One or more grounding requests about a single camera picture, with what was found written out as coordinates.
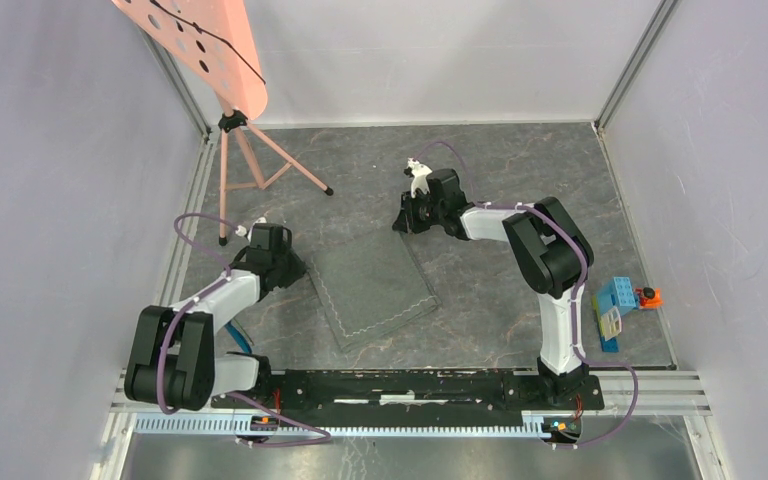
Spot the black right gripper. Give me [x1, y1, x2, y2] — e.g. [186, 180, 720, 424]
[394, 188, 445, 234]

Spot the grey cloth napkin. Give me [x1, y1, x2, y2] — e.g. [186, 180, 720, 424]
[308, 228, 440, 352]

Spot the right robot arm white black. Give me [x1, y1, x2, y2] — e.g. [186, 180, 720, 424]
[393, 160, 593, 408]

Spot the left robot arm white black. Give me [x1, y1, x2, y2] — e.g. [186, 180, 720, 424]
[124, 223, 306, 414]

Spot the yellow toy block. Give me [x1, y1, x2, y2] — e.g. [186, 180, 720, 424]
[591, 295, 603, 336]

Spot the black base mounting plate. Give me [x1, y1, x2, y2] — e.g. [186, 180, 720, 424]
[210, 368, 605, 429]

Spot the blue toy brick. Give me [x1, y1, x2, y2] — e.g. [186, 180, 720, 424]
[596, 276, 638, 315]

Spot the white toy piece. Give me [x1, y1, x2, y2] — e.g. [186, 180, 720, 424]
[599, 306, 622, 340]

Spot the blue flat toy plate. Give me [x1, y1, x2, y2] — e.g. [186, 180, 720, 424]
[599, 336, 620, 353]

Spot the pink music stand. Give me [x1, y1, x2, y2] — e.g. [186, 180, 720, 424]
[113, 0, 334, 246]

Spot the orange toy piece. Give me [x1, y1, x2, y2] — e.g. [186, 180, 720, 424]
[635, 287, 663, 310]

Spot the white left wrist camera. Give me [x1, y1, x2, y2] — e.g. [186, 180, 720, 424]
[234, 217, 267, 240]

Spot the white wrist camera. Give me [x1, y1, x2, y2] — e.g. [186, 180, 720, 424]
[403, 157, 433, 198]
[234, 217, 267, 240]

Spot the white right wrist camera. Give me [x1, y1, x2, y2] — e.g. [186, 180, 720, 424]
[403, 157, 433, 198]

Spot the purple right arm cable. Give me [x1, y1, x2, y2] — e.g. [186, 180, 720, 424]
[413, 140, 641, 452]

